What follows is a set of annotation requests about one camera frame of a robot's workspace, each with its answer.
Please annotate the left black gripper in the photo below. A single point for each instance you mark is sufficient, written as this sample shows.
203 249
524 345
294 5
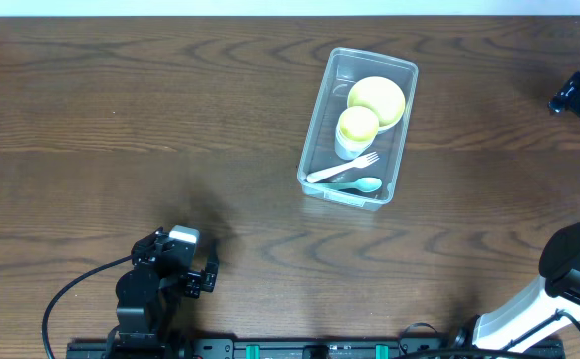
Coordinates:
198 280

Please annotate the grey plastic cup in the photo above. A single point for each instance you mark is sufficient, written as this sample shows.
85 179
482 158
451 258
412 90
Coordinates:
348 155

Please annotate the mint green plastic spoon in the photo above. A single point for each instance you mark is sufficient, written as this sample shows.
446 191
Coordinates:
364 185

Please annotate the clear plastic storage container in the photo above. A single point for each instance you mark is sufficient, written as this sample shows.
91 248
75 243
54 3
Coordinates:
344 68

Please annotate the white plastic fork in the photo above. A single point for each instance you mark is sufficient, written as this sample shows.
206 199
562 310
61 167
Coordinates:
357 163

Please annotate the yellow plastic cup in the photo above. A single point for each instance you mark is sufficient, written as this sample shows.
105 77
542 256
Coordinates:
358 124

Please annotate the yellow plastic bowl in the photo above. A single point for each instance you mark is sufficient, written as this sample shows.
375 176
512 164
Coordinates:
381 95

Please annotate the white plastic cup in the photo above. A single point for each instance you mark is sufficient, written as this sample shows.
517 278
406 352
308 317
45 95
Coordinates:
344 144

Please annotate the white plastic bowl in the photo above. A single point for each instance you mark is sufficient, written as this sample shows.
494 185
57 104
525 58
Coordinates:
382 129

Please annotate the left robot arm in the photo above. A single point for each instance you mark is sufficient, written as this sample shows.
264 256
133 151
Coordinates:
151 293

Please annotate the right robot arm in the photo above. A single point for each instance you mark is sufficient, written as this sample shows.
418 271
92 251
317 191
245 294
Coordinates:
552 300

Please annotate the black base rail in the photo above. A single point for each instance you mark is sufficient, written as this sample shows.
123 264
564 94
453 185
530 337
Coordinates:
224 348

